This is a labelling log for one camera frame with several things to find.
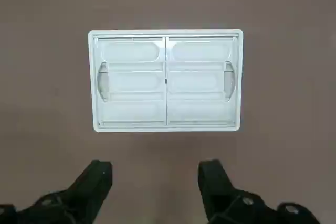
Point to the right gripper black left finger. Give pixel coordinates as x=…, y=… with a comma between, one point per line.
x=86, y=190

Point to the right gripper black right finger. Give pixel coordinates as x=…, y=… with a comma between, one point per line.
x=218, y=190

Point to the white folding storage box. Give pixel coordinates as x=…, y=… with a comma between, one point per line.
x=131, y=90

